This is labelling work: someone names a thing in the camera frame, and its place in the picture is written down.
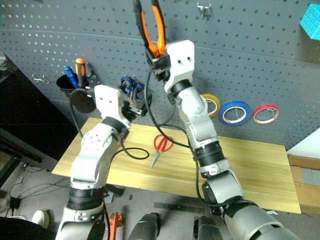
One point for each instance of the screwdrivers in cup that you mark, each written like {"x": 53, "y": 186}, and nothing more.
{"x": 80, "y": 68}

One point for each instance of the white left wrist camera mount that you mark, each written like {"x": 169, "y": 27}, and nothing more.
{"x": 107, "y": 98}

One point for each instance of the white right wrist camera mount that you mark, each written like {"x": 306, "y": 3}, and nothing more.
{"x": 181, "y": 60}

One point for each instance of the metal ruler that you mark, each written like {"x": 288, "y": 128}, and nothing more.
{"x": 175, "y": 207}

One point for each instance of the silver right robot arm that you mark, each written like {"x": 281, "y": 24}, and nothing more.
{"x": 197, "y": 117}

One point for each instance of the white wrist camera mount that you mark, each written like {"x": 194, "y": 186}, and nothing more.
{"x": 107, "y": 98}
{"x": 181, "y": 60}

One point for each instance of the red tape roll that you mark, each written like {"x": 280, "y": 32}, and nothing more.
{"x": 265, "y": 107}

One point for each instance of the white shoe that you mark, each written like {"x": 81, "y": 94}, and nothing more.
{"x": 41, "y": 218}

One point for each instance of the yellow tape roll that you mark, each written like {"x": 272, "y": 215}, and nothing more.
{"x": 217, "y": 105}

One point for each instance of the dark rounded shape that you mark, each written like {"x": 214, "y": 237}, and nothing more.
{"x": 207, "y": 228}
{"x": 146, "y": 226}

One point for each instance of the black power adapter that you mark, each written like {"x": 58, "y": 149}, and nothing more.
{"x": 14, "y": 203}

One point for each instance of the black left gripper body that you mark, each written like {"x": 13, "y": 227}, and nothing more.
{"x": 135, "y": 111}

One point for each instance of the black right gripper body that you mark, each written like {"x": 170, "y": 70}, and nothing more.
{"x": 161, "y": 68}

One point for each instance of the cyan foam block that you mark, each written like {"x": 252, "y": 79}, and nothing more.
{"x": 311, "y": 21}

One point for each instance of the black cabinet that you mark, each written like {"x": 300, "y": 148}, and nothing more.
{"x": 25, "y": 112}

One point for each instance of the black round seat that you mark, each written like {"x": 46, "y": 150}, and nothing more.
{"x": 22, "y": 230}

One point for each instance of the cardboard box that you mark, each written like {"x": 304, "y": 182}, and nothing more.
{"x": 306, "y": 185}

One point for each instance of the blue tape roll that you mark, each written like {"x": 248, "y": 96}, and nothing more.
{"x": 235, "y": 104}

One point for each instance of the double metal pegboard hook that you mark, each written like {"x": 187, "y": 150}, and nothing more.
{"x": 203, "y": 10}

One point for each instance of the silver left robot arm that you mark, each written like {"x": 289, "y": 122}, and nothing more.
{"x": 87, "y": 155}

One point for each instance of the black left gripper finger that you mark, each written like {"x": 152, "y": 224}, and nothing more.
{"x": 122, "y": 88}
{"x": 148, "y": 97}

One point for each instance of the orange tool on floor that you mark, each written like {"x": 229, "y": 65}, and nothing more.
{"x": 115, "y": 220}

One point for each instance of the black tool cup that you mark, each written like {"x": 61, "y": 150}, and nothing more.
{"x": 63, "y": 85}

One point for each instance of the dark grey pegboard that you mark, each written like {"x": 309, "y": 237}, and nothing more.
{"x": 250, "y": 62}

